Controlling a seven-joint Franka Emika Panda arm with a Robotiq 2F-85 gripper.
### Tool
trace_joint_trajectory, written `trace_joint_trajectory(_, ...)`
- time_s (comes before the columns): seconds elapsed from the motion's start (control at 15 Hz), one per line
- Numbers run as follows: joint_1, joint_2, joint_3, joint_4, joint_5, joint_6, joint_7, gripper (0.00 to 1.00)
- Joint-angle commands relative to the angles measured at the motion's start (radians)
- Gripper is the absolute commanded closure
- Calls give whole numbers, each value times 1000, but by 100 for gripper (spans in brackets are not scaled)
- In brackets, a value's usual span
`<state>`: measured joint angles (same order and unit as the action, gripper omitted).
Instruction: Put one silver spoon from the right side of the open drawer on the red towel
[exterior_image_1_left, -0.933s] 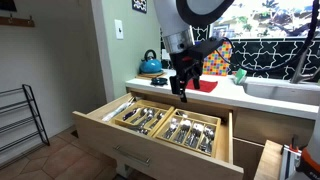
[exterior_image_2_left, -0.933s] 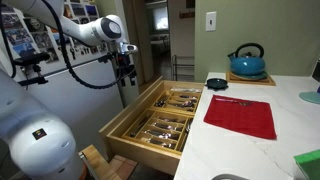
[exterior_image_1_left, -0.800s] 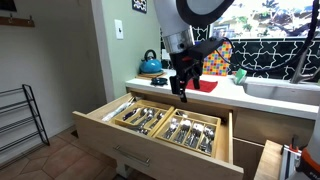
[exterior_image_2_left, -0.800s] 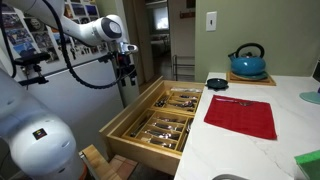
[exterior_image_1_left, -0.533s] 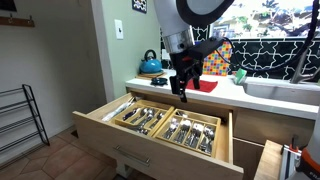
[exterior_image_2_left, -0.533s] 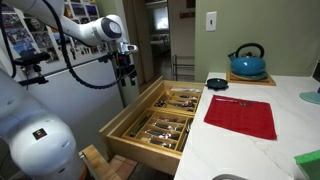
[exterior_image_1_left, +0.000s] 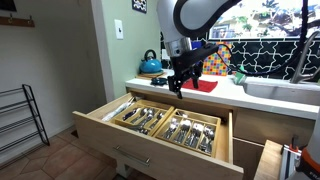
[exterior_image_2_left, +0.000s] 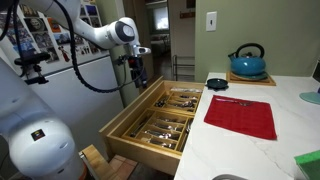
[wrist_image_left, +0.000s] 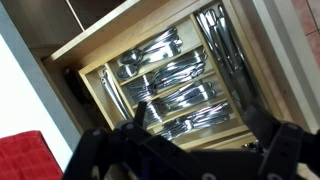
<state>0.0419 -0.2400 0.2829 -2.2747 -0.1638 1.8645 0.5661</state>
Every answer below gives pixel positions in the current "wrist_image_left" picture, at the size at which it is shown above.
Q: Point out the large silver spoon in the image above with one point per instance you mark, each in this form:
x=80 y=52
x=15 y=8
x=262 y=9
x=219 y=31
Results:
x=130 y=56
x=127 y=71

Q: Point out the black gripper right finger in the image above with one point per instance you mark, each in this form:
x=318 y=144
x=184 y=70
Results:
x=286 y=150

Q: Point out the silver fork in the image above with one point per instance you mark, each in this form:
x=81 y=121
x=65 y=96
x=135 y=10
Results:
x=186 y=93
x=180 y=68
x=155 y=113
x=140 y=90

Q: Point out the silver table knife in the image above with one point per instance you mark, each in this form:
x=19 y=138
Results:
x=226 y=50
x=213 y=50
x=238 y=56

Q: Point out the wooden kitchen cabinet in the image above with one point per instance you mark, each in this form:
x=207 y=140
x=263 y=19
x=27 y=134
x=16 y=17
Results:
x=40 y=20

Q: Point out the red towel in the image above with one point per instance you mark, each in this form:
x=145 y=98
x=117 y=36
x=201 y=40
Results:
x=23 y=156

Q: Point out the wooden drawer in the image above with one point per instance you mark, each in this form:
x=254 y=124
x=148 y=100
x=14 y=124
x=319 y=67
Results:
x=140 y=30

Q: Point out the slim silver utensil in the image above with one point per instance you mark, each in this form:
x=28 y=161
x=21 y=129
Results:
x=116 y=90
x=113 y=96

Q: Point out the wooden cutlery tray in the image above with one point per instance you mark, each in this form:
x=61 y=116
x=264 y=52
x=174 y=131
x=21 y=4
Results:
x=190 y=35

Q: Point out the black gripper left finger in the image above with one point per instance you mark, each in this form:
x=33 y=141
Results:
x=100 y=150

